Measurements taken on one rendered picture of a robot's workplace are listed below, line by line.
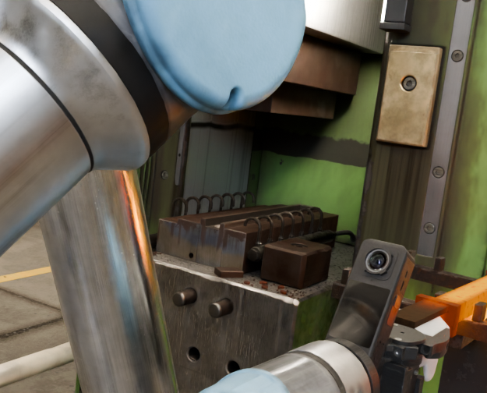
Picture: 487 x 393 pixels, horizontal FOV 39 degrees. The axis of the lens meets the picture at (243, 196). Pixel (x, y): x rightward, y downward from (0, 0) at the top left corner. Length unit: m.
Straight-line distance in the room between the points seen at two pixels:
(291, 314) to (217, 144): 0.57
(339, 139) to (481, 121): 0.52
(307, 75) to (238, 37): 1.04
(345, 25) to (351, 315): 0.86
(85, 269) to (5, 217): 0.20
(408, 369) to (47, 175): 0.41
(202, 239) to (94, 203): 0.82
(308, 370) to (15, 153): 0.29
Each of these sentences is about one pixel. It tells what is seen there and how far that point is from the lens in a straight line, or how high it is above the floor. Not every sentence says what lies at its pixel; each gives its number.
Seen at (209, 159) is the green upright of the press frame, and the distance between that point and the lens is 1.56.
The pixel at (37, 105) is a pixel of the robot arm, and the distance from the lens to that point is 0.29.
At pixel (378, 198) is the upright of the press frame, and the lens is 1.26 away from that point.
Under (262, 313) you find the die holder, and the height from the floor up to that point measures 0.88.
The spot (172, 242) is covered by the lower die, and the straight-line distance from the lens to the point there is 1.32.
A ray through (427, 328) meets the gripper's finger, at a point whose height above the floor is 1.03.
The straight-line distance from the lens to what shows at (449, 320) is 0.76.
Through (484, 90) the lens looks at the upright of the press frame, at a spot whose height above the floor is 1.29.
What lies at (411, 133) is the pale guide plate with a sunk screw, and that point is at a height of 1.21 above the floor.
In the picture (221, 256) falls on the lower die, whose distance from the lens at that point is 1.26.
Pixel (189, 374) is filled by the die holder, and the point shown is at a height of 0.73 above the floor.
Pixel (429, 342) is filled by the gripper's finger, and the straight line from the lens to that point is 0.65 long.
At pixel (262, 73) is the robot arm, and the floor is 1.24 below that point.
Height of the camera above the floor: 1.22
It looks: 8 degrees down
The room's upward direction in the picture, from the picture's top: 7 degrees clockwise
